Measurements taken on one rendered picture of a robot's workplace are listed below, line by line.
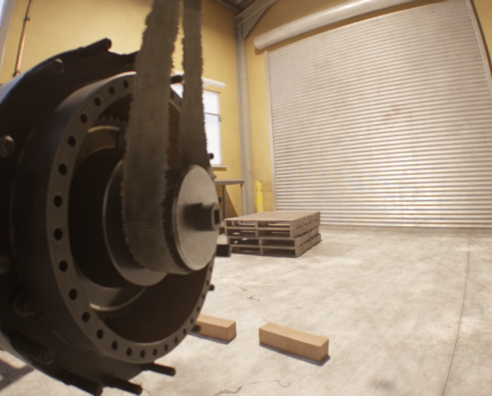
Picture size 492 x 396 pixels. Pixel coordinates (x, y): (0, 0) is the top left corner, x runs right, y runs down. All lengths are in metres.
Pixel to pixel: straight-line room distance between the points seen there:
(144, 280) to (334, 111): 5.88
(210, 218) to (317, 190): 5.87
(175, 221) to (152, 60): 0.20
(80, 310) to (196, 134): 0.30
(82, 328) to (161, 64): 0.32
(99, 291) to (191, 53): 0.38
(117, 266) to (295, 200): 6.19
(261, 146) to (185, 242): 6.80
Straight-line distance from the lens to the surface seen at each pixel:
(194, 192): 0.39
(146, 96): 0.37
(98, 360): 0.44
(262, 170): 7.09
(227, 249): 0.66
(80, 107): 0.32
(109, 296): 0.48
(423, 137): 5.55
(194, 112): 0.47
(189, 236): 0.37
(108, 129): 0.48
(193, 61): 0.48
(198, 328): 0.58
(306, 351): 1.62
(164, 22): 0.43
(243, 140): 7.37
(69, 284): 0.30
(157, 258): 0.37
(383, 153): 5.68
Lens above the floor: 0.88
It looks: 2 degrees down
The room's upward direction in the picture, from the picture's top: 3 degrees counter-clockwise
